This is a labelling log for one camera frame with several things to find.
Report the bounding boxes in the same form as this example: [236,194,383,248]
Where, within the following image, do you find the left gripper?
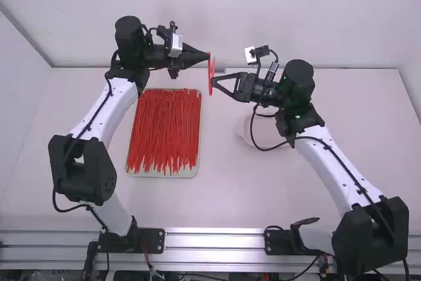
[143,42,212,80]

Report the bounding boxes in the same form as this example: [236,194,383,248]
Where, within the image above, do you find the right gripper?
[211,70,281,104]

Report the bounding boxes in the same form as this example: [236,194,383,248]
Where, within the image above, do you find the orange cable tie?
[206,51,218,96]

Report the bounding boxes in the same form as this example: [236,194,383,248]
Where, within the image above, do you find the white dish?
[234,111,264,147]

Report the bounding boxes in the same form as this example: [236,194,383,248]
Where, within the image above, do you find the pale tray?
[124,87,204,179]

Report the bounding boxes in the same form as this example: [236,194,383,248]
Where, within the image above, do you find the silver rails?
[0,226,339,274]

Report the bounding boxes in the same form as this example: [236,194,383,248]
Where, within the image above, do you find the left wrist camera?
[166,33,184,61]

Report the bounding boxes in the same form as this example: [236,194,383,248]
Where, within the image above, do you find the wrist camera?
[244,45,260,66]
[166,33,184,61]

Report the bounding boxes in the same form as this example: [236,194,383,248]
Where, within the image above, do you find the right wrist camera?
[244,45,260,66]

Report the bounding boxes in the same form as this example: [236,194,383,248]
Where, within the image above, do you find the black cable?
[249,101,297,152]
[141,20,180,45]
[51,180,91,213]
[252,45,281,74]

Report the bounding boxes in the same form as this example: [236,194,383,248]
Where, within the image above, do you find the row of orange cable ties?
[127,88,202,175]

